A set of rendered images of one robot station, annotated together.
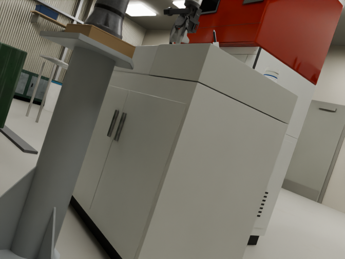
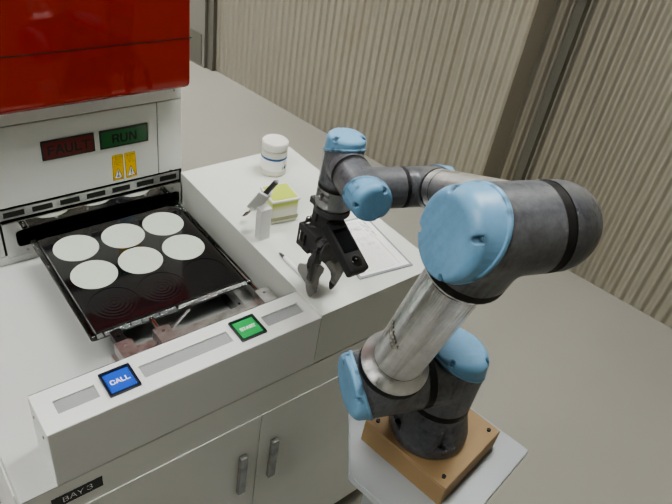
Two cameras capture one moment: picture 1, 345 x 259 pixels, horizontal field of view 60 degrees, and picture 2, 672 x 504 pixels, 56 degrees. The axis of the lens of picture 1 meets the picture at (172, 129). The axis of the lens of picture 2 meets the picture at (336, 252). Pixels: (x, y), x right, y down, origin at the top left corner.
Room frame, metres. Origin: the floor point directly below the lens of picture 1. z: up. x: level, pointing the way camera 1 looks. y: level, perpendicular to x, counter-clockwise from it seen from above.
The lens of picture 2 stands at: (1.48, 1.13, 1.85)
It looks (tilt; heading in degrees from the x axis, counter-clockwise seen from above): 37 degrees down; 263
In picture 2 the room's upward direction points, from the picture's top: 10 degrees clockwise
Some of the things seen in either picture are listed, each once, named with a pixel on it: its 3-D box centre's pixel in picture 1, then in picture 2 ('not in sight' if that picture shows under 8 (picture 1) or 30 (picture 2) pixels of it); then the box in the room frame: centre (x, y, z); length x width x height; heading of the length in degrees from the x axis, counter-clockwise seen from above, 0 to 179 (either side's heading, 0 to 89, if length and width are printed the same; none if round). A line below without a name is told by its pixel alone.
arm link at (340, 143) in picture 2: not in sight; (342, 161); (1.37, 0.10, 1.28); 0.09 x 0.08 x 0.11; 109
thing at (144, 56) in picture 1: (134, 61); (189, 377); (1.62, 0.31, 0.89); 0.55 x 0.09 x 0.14; 37
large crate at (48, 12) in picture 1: (46, 13); not in sight; (8.19, 4.24, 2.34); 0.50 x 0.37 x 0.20; 136
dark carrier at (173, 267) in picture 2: not in sight; (140, 260); (1.79, -0.02, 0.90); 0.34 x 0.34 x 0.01; 37
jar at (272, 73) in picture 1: (269, 77); (274, 155); (1.51, -0.38, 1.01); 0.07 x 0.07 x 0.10
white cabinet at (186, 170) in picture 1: (157, 163); (192, 412); (1.66, 0.02, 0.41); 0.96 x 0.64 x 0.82; 37
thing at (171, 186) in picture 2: not in sight; (98, 216); (1.93, -0.18, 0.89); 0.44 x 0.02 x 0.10; 37
